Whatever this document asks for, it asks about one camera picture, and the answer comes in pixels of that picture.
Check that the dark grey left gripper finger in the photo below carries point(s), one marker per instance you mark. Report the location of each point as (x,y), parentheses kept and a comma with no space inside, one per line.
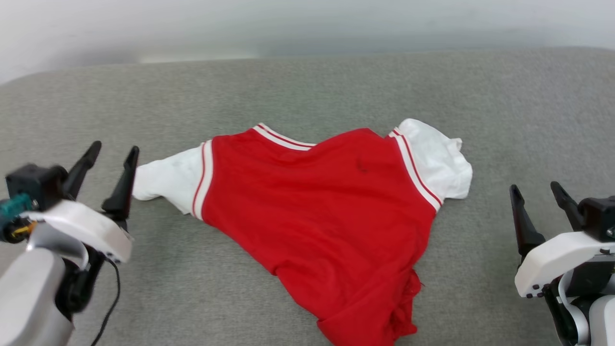
(122,192)
(79,175)

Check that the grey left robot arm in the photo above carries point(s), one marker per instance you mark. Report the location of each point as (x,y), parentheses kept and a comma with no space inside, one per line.
(29,293)

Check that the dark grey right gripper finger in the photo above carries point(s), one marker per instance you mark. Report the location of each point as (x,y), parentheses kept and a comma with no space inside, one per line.
(524,230)
(571,209)

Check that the red and white t-shirt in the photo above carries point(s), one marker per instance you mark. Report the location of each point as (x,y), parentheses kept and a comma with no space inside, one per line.
(326,211)

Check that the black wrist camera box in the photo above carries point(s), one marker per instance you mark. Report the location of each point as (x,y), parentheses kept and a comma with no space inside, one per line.
(36,182)
(598,216)

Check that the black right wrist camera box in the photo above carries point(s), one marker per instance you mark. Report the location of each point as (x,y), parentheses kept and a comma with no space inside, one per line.
(598,216)

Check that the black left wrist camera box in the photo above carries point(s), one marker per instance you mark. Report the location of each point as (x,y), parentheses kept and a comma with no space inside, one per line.
(36,182)

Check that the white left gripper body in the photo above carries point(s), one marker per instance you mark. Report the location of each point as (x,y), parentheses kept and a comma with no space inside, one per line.
(86,228)

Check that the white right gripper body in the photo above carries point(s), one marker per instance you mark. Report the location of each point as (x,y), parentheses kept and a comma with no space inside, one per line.
(557,257)

